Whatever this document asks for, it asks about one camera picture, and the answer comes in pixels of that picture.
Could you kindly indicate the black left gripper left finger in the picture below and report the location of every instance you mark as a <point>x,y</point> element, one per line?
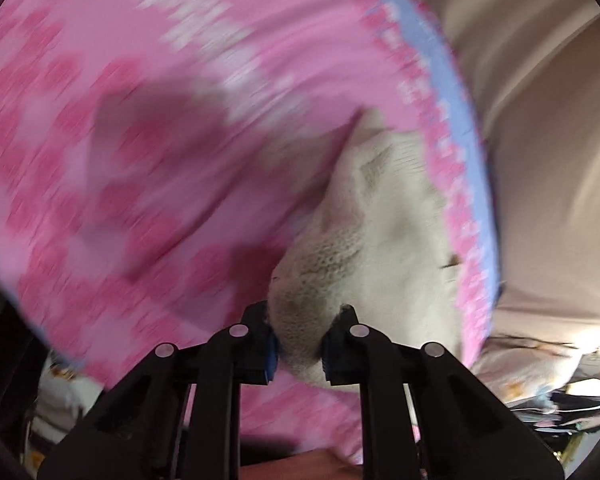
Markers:
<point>175,414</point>

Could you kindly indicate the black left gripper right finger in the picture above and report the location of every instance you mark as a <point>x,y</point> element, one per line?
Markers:
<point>424,415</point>

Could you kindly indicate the cream knitted sock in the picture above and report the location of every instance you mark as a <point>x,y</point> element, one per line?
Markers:
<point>376,242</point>

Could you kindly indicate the white patterned pillow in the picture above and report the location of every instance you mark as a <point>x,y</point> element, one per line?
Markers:
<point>518,369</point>

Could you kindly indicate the pink floral bed sheet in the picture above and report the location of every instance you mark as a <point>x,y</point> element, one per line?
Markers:
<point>157,157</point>

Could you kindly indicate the beige blanket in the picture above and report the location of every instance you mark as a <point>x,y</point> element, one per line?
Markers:
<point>532,68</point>

